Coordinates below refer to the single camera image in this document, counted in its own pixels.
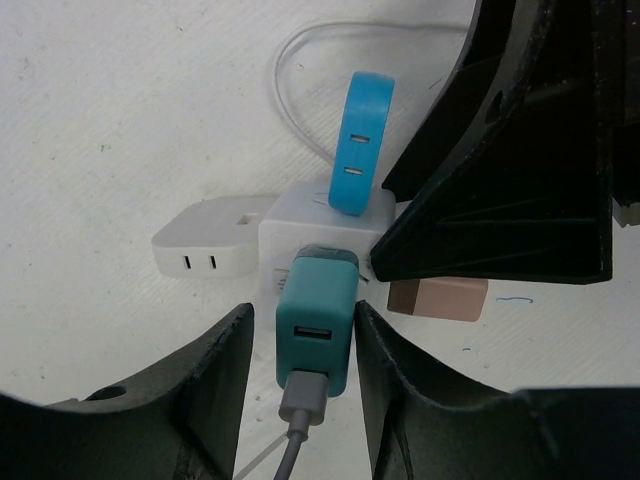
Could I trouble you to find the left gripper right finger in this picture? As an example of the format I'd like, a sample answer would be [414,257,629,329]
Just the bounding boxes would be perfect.
[354,301,639,479]

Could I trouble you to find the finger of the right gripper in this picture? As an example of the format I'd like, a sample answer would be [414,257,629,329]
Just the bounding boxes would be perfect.
[370,66,613,285]

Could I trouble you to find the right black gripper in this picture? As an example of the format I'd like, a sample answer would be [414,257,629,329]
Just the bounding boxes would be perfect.
[383,0,639,225]

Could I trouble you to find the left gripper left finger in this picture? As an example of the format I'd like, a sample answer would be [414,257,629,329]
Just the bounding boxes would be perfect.
[1,303,254,479]

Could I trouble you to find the white grey USB cable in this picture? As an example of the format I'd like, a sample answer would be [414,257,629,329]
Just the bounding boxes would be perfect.
[269,367,332,480]

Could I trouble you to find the pink brown charger plug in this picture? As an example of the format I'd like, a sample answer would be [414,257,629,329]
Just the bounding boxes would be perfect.
[387,277,489,322]

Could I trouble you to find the teal USB charger plug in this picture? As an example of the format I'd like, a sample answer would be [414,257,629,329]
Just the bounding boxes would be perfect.
[275,245,360,398]

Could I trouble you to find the white cube power socket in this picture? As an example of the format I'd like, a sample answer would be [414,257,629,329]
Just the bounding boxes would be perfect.
[257,181,396,331]

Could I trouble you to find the blue adapter plug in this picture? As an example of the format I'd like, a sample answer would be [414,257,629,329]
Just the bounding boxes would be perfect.
[328,71,395,216]

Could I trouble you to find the white flat adapter plug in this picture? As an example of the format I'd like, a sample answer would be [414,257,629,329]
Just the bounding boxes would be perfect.
[151,196,276,279]

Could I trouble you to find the thin white cable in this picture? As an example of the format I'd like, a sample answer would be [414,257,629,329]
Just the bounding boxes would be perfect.
[273,19,466,167]

